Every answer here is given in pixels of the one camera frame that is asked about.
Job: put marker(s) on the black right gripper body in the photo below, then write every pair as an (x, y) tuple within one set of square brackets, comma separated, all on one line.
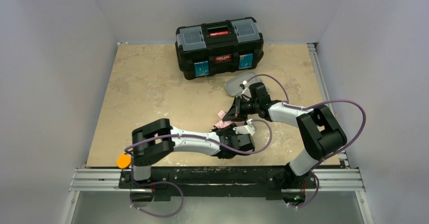
[(238, 107)]

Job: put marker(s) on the pink and black folding umbrella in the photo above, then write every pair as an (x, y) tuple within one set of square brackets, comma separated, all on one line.
[(221, 124)]

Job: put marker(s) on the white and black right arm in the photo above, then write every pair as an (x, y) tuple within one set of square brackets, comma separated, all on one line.
[(320, 131)]

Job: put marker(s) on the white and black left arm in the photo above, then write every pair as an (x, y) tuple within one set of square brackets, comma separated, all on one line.
[(154, 141)]

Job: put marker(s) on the black plastic toolbox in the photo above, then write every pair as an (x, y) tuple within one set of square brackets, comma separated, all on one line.
[(219, 47)]

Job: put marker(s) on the orange object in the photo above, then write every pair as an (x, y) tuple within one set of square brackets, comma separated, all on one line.
[(124, 161)]

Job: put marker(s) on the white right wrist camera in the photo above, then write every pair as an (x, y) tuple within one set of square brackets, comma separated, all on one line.
[(244, 87)]

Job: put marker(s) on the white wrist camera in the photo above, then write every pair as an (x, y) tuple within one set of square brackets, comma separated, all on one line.
[(246, 128), (244, 87)]

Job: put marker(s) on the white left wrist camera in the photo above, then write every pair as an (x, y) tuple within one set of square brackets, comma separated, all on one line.
[(246, 128)]

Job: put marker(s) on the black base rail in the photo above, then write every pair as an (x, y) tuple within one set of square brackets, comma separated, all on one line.
[(269, 182)]

